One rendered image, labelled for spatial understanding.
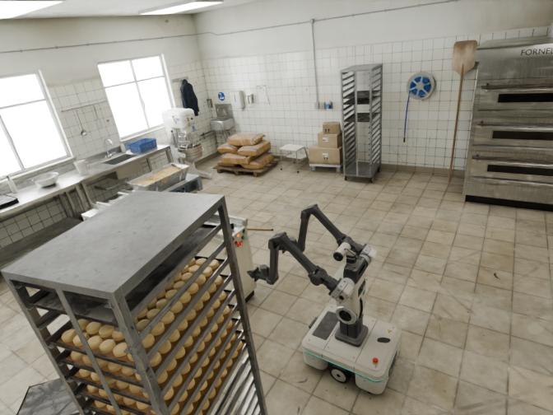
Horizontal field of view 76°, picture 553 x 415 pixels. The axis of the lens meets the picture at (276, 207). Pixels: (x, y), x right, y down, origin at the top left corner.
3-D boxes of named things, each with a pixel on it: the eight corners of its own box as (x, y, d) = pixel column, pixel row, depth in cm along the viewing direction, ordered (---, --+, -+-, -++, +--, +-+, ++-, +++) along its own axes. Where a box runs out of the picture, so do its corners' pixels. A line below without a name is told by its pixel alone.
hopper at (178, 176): (131, 195, 338) (126, 182, 332) (174, 174, 379) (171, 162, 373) (150, 199, 323) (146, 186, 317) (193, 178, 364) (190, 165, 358)
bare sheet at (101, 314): (146, 221, 168) (146, 218, 168) (219, 228, 154) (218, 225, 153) (30, 306, 119) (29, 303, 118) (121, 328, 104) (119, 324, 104)
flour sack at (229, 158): (219, 163, 708) (217, 155, 701) (230, 156, 741) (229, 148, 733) (248, 165, 675) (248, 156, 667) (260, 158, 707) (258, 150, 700)
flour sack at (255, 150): (256, 157, 664) (254, 149, 657) (237, 156, 683) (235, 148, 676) (272, 146, 720) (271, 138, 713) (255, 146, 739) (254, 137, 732)
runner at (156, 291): (219, 225, 157) (218, 219, 155) (225, 226, 156) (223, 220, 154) (113, 330, 104) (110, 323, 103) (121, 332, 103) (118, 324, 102)
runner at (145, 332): (222, 242, 161) (221, 236, 159) (228, 243, 160) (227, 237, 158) (123, 352, 108) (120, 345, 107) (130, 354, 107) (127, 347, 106)
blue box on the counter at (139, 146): (141, 153, 597) (138, 145, 591) (129, 152, 612) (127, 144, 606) (158, 146, 628) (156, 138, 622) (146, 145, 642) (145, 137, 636)
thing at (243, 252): (188, 294, 381) (167, 221, 343) (209, 276, 407) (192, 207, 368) (239, 314, 344) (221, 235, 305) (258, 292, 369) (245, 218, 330)
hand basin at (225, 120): (250, 141, 779) (242, 90, 731) (239, 146, 750) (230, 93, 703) (216, 139, 830) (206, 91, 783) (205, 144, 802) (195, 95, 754)
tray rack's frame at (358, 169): (354, 167, 657) (352, 65, 579) (382, 169, 632) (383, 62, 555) (342, 179, 608) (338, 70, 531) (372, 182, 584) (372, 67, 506)
